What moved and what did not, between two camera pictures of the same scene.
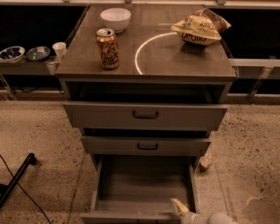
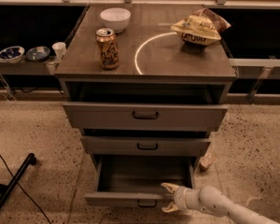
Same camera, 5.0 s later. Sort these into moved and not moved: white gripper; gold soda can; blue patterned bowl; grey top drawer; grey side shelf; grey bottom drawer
Moved: white gripper; grey bottom drawer
Not moved: gold soda can; grey side shelf; grey top drawer; blue patterned bowl
